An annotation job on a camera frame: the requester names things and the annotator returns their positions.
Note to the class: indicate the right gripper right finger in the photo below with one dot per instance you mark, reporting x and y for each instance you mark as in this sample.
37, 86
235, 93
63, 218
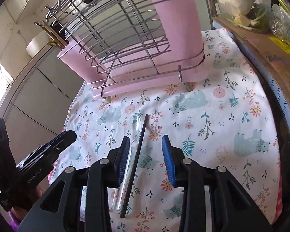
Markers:
186, 173

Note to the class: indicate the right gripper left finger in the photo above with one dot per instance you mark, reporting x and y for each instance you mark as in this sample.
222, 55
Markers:
106, 173

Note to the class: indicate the black chopstick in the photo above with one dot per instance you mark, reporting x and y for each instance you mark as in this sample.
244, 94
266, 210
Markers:
133, 170

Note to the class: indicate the light wooden chopstick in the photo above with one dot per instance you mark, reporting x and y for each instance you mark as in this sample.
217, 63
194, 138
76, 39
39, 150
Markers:
57, 40

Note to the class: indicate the clear plastic spoon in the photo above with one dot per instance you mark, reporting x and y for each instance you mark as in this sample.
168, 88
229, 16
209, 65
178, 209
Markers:
125, 171

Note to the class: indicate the floral bear print cloth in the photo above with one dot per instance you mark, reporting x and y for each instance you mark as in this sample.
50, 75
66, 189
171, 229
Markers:
226, 120

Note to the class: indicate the pink drip tray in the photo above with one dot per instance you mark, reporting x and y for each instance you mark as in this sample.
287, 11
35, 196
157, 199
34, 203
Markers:
147, 66

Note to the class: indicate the pink utensil cup left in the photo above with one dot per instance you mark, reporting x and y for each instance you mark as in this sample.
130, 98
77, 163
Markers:
85, 64

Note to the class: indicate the pink utensil cup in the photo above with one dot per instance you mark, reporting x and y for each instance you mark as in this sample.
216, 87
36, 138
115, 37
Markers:
85, 64
180, 21

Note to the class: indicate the cardboard box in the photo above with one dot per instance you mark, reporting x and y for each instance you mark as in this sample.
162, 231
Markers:
265, 46

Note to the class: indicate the pink utensil cup right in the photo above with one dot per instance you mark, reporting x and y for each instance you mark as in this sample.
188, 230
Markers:
180, 21

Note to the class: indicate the metal shelf pole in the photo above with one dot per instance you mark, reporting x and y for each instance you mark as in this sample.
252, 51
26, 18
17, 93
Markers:
212, 11

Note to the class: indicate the clear plastic bowl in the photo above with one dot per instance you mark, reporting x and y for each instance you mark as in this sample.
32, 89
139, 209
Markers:
251, 15

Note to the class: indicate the metal wire dish rack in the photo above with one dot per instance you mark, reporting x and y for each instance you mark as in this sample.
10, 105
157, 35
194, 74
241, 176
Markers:
105, 26

